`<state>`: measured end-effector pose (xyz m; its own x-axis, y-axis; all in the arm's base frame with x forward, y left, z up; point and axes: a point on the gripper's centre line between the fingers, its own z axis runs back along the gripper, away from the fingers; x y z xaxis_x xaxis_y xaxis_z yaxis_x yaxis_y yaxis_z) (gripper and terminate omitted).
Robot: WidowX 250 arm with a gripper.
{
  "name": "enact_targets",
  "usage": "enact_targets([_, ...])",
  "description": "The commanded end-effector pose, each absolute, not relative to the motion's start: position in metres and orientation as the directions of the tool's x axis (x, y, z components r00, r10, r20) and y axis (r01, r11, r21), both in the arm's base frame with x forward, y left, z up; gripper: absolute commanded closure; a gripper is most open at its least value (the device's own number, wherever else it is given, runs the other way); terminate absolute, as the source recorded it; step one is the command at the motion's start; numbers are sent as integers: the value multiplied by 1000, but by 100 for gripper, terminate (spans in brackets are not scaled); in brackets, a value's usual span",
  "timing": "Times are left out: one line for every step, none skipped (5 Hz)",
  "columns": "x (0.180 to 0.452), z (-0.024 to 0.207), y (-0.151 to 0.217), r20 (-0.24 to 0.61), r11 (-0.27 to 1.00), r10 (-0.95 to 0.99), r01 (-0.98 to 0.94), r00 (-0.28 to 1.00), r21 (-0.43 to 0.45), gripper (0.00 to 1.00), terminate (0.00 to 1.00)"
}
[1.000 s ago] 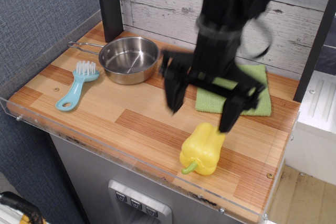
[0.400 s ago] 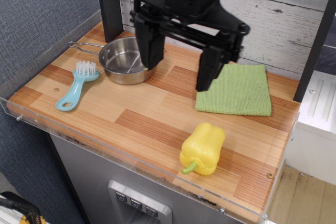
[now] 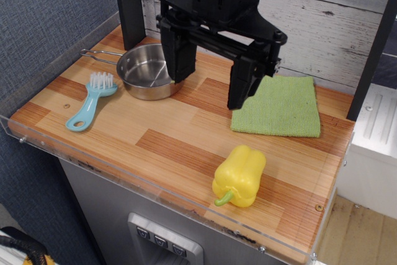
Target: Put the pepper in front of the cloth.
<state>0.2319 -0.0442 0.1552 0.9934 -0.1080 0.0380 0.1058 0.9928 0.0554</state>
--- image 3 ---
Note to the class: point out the clear acrylic table guard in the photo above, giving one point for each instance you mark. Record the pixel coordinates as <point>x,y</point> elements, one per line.
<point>168,150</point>

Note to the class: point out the black vertical post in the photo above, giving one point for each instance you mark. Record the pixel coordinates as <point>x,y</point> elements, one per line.
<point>132,22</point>
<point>374,56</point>

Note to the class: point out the yellow and black object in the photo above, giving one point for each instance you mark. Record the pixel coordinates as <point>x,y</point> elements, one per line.
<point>15,251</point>

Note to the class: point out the small steel pan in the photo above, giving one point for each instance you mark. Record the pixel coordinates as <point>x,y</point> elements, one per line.
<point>142,69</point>

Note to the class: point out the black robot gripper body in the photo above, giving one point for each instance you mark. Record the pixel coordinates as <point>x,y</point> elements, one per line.
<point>230,28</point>

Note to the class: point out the yellow toy bell pepper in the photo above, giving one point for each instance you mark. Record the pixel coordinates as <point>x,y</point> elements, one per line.
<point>238,178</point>

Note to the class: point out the light blue dish brush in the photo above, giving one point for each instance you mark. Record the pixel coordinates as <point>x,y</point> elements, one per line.
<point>99,85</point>

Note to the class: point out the black vertical post right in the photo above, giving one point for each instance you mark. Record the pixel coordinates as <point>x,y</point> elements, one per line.
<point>374,56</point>

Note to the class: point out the white appliance on right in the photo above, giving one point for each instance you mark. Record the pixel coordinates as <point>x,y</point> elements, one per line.
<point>368,173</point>

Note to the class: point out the grey metal cabinet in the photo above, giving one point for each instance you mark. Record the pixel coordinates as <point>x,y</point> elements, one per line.
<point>124,215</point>

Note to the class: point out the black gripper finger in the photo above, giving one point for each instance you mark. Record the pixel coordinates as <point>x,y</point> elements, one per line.
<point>179,51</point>
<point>245,78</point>

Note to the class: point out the black vertical post left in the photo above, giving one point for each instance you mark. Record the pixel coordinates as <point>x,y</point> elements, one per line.
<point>132,22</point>

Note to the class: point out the green towel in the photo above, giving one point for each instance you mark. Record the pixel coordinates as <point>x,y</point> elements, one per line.
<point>283,106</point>

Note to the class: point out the silver button panel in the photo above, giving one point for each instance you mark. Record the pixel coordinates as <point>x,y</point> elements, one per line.
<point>156,244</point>

